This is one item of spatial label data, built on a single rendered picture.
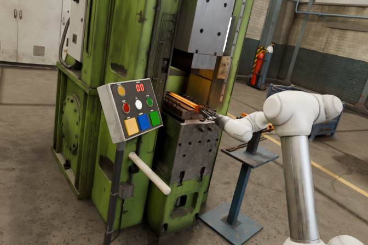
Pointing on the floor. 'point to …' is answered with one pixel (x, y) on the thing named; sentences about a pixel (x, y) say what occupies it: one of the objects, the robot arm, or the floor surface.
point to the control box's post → (114, 191)
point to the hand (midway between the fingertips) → (202, 110)
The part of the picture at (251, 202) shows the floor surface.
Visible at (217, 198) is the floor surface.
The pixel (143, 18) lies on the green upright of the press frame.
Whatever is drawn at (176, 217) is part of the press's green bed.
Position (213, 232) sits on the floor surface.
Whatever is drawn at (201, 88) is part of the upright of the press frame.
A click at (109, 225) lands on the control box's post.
